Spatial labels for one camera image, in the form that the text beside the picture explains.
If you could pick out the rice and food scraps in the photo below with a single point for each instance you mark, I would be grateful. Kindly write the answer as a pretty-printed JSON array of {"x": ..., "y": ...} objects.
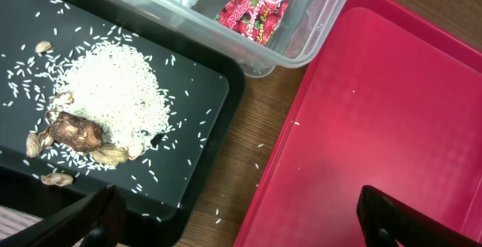
[{"x": 106, "y": 106}]

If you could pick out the red serving tray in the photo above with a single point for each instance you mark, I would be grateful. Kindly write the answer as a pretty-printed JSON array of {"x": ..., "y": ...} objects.
[{"x": 391, "y": 101}]

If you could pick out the clear plastic bin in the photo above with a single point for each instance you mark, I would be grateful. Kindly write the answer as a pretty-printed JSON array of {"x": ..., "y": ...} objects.
[{"x": 299, "y": 37}]

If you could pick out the black plastic tray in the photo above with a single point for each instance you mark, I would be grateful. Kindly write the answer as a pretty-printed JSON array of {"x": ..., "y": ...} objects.
[{"x": 39, "y": 39}]

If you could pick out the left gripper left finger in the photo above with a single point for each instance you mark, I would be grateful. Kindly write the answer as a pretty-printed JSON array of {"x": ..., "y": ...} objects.
[{"x": 96, "y": 220}]

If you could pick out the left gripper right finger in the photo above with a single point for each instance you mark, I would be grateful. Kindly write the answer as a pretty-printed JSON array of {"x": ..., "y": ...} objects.
[{"x": 385, "y": 221}]

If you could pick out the red snack wrapper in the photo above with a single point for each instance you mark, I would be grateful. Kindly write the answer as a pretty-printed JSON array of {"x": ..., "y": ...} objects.
[{"x": 256, "y": 20}]

